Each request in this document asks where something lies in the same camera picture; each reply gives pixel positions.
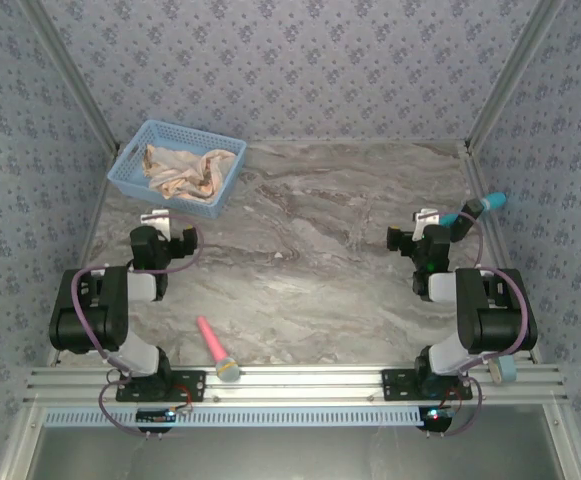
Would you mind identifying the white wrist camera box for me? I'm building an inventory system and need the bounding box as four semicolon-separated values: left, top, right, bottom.
412;208;441;236
140;209;172;236

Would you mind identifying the small left circuit board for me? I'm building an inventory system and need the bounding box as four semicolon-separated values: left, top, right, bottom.
135;407;179;426

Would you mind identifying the aluminium mounting rail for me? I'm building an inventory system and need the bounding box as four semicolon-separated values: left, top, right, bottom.
23;364;569;405

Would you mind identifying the light blue eraser block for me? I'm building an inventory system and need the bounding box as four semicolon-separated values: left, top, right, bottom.
487;353;519;386

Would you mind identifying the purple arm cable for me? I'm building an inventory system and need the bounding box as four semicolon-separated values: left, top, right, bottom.
427;212;529;437
71;227;205;437

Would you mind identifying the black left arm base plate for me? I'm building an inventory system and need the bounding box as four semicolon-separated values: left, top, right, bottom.
114;369;207;404

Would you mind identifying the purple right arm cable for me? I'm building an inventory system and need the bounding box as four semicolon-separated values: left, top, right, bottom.
427;212;529;437

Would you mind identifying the teal plastic stick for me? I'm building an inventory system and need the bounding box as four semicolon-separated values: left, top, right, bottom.
438;192;509;227

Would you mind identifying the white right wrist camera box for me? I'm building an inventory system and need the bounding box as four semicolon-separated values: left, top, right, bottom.
412;208;441;236

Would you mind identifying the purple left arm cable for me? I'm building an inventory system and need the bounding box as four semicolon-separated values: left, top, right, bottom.
71;227;205;437

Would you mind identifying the small right circuit board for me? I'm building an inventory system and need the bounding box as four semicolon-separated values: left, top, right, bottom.
419;405;456;431

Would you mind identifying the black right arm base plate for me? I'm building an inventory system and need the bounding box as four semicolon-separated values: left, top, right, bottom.
380;368;474;402

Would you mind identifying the light blue slotted cable duct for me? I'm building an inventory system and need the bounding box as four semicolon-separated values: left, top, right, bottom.
43;405;421;429

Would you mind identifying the light blue plastic basket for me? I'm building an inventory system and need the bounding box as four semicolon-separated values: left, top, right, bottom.
107;118;248;220

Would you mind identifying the aluminium frame post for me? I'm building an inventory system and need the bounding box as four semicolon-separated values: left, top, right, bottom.
463;0;567;154
19;0;122;157

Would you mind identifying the small circuit board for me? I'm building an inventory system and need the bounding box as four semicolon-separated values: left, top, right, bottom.
419;405;456;431
135;407;179;426

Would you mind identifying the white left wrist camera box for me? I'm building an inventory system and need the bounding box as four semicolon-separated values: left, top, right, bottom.
140;209;172;236

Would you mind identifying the black rectangular block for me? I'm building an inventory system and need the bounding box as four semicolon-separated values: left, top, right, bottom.
448;198;485;244

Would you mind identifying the peach printed t-shirt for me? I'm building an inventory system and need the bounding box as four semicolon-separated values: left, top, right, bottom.
142;143;238;201

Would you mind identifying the pink toy microphone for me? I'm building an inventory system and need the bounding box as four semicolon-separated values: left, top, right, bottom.
196;315;243;384

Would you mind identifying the grey metal panel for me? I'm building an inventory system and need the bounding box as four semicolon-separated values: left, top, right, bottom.
0;403;581;480

